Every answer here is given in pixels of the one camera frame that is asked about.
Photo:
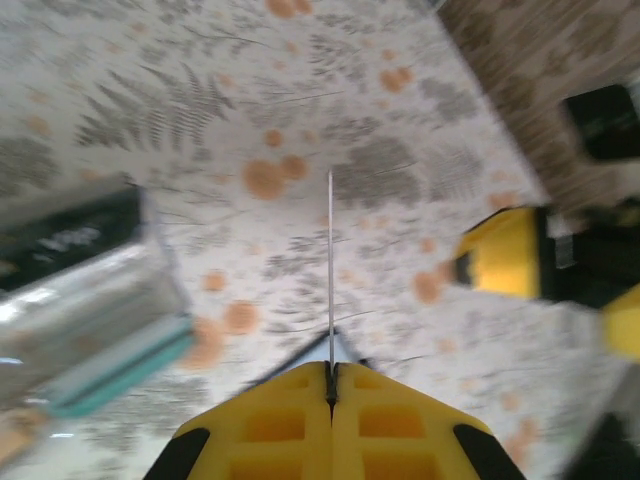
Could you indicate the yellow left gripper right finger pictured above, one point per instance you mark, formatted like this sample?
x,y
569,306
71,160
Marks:
x,y
400,430

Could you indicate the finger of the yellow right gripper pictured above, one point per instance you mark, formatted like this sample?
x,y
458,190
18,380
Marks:
x,y
625,325
505,255

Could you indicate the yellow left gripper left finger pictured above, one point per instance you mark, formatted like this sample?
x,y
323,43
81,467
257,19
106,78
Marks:
x,y
270,430

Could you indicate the teal plastic card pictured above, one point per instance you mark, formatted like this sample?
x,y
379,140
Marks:
x,y
125,370

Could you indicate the orange VIP card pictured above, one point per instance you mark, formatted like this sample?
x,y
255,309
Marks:
x,y
331,260

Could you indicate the clear acrylic card stand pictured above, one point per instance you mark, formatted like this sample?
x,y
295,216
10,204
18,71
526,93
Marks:
x,y
90,300

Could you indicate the floral print tablecloth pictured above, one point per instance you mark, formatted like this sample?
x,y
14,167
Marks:
x,y
350,100

